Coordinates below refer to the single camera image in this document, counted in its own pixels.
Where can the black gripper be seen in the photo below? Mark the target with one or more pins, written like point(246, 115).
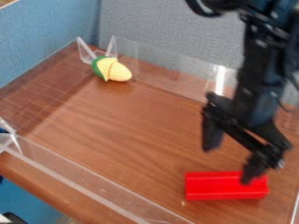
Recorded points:
point(263, 140)

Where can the red plastic block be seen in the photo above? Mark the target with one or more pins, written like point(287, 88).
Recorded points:
point(222, 185)

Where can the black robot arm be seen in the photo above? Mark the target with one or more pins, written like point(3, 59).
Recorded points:
point(245, 117)

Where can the clear acrylic right barrier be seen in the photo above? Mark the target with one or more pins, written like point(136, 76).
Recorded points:
point(294, 217)

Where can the clear acrylic barrier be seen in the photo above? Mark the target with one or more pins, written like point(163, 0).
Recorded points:
point(294, 217)
point(180, 74)
point(38, 167)

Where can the clear acrylic back barrier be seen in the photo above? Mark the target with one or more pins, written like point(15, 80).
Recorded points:
point(180, 74)

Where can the yellow green toy corn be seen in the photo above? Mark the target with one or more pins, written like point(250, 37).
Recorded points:
point(110, 69)

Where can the clear acrylic front barrier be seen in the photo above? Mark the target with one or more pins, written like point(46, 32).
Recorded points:
point(38, 167)

